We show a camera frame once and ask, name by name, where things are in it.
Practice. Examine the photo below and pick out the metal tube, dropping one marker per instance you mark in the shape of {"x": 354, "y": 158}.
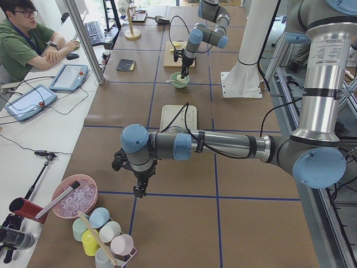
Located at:
{"x": 58, "y": 199}

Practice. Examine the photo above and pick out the wooden stick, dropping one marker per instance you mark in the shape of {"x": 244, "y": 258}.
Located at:
{"x": 112, "y": 259}

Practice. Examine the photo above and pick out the aluminium frame post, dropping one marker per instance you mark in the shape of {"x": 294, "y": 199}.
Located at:
{"x": 84, "y": 39}

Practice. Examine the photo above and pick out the yellow cup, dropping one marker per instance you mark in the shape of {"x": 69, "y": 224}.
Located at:
{"x": 89, "y": 243}

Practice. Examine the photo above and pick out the pink cup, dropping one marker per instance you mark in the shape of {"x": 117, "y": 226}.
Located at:
{"x": 122, "y": 245}

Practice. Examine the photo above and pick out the lemon slice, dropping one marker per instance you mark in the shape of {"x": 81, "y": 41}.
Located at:
{"x": 177, "y": 43}

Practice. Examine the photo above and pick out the green cup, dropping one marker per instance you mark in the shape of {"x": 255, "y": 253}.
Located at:
{"x": 78, "y": 229}

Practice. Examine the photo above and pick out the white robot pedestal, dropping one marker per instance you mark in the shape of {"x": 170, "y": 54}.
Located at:
{"x": 243, "y": 80}

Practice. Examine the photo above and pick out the wooden cutting board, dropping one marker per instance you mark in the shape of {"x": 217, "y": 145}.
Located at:
{"x": 168, "y": 61}

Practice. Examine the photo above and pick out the red cylinder holder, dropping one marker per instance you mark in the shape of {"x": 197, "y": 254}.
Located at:
{"x": 27, "y": 209}

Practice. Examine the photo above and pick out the blue teach pendant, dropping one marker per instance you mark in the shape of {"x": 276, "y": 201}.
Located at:
{"x": 69, "y": 78}
{"x": 31, "y": 103}

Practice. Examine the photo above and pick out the blue cup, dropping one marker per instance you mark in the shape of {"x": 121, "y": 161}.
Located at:
{"x": 99, "y": 217}

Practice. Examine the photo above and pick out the blue teach pendant far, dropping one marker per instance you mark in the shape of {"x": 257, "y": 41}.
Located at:
{"x": 69, "y": 78}

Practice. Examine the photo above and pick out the pink bowl with ice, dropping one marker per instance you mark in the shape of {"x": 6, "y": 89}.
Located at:
{"x": 82, "y": 199}

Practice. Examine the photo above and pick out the grey folded cloth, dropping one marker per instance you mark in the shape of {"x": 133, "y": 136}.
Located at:
{"x": 126, "y": 65}

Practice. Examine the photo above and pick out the dark tray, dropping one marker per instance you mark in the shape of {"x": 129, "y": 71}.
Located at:
{"x": 139, "y": 16}

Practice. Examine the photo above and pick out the black computer mouse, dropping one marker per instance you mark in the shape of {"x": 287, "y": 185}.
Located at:
{"x": 72, "y": 56}

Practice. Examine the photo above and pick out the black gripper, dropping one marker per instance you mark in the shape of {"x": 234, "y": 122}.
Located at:
{"x": 143, "y": 176}
{"x": 186, "y": 63}

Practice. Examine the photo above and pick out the person in green shirt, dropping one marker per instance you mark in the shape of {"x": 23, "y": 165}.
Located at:
{"x": 26, "y": 43}

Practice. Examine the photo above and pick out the metal scoop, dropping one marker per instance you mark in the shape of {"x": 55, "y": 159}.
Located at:
{"x": 160, "y": 20}

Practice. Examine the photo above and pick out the grey cup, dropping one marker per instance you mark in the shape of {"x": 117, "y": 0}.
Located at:
{"x": 102, "y": 260}

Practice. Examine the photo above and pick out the green bowl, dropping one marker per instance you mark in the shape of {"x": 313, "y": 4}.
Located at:
{"x": 179, "y": 86}

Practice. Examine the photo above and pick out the white bear tray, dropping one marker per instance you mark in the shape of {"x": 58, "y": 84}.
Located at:
{"x": 183, "y": 116}

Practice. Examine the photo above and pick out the black tripod camera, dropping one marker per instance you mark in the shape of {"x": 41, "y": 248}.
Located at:
{"x": 12, "y": 238}

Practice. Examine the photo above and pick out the black selfie stick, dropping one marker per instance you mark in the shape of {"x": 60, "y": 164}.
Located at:
{"x": 49, "y": 156}

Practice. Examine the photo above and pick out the white cup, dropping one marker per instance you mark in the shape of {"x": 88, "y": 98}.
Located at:
{"x": 110, "y": 230}

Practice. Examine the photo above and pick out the blue teach pendant near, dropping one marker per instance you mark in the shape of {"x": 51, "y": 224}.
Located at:
{"x": 31, "y": 103}

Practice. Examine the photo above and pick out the black keyboard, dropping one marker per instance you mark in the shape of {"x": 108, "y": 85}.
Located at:
{"x": 95, "y": 32}

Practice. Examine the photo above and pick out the wooden stand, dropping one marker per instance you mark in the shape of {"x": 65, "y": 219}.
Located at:
{"x": 132, "y": 33}

